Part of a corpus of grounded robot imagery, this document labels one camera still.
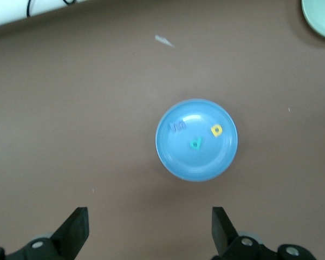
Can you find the blue letter m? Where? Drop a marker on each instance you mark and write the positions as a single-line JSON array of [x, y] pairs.
[[177, 127]]

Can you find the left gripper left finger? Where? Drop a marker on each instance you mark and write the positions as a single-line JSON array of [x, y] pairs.
[[70, 238]]

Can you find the blue plate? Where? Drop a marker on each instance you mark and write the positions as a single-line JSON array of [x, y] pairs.
[[195, 165]]

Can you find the yellow letter d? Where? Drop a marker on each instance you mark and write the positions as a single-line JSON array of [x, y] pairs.
[[213, 131]]

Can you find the green plate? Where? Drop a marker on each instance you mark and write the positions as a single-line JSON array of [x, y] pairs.
[[322, 19]]

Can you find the white tape scrap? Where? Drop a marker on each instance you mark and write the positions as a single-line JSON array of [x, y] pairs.
[[163, 40]]

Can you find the green letter p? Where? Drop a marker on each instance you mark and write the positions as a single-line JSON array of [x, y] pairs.
[[197, 142]]

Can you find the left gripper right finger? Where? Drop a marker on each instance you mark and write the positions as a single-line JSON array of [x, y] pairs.
[[227, 243]]

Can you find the brown table cover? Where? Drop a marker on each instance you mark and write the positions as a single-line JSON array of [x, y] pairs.
[[70, 108]]

